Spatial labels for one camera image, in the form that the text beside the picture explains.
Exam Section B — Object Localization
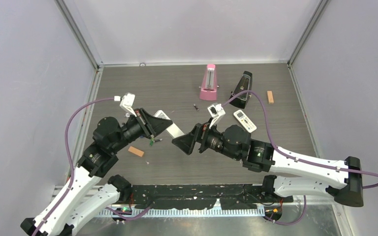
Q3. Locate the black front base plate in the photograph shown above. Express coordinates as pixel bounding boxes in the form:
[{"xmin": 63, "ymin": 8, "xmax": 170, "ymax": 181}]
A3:
[{"xmin": 118, "ymin": 184, "xmax": 293, "ymax": 210}]

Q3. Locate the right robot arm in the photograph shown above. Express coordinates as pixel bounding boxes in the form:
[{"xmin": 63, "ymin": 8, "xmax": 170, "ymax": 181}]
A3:
[{"xmin": 172, "ymin": 123, "xmax": 364, "ymax": 207}]

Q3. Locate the orange block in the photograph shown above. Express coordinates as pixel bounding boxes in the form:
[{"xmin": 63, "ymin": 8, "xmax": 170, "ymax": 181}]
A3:
[
  {"xmin": 128, "ymin": 146, "xmax": 145, "ymax": 157},
  {"xmin": 267, "ymin": 90, "xmax": 274, "ymax": 104}
]

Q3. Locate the white remote control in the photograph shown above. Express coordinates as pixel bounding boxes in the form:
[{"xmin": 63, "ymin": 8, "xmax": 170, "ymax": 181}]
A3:
[
  {"xmin": 233, "ymin": 109, "xmax": 257, "ymax": 133},
  {"xmin": 154, "ymin": 110, "xmax": 184, "ymax": 139}
]

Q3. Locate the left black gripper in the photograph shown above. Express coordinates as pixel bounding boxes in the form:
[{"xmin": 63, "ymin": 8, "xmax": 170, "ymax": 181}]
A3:
[{"xmin": 111, "ymin": 107, "xmax": 172, "ymax": 153}]

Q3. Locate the pink metronome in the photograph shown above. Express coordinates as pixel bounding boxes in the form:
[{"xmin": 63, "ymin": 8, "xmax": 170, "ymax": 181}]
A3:
[{"xmin": 199, "ymin": 64, "xmax": 218, "ymax": 101}]

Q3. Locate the orange block near right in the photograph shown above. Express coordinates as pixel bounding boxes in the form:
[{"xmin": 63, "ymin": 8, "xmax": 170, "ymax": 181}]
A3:
[{"xmin": 267, "ymin": 90, "xmax": 274, "ymax": 104}]

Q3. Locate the orange block near left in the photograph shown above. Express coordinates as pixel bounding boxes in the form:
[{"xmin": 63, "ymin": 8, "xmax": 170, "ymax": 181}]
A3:
[{"xmin": 128, "ymin": 146, "xmax": 145, "ymax": 157}]

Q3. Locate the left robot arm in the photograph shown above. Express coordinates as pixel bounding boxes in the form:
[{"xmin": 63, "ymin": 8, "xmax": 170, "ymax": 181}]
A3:
[{"xmin": 20, "ymin": 108, "xmax": 173, "ymax": 236}]

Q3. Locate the black metronome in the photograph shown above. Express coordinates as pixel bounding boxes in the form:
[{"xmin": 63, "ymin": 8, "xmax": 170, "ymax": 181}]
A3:
[{"xmin": 229, "ymin": 71, "xmax": 253, "ymax": 109}]

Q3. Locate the white slotted cable duct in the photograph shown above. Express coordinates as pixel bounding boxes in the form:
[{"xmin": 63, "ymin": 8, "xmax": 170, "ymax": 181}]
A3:
[{"xmin": 97, "ymin": 207, "xmax": 266, "ymax": 218}]

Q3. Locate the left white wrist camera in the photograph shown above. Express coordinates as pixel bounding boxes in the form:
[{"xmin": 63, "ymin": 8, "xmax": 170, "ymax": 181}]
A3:
[{"xmin": 114, "ymin": 92, "xmax": 136, "ymax": 117}]

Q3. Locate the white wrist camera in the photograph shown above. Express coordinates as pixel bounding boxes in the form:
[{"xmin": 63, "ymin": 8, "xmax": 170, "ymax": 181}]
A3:
[
  {"xmin": 207, "ymin": 103, "xmax": 225, "ymax": 129},
  {"xmin": 114, "ymin": 92, "xmax": 136, "ymax": 117}
]

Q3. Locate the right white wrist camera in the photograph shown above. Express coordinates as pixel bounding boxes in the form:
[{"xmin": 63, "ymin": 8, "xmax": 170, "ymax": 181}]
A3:
[{"xmin": 207, "ymin": 103, "xmax": 225, "ymax": 129}]

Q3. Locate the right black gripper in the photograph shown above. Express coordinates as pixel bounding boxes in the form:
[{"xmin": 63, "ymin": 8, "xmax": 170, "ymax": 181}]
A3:
[{"xmin": 172, "ymin": 118, "xmax": 241, "ymax": 161}]

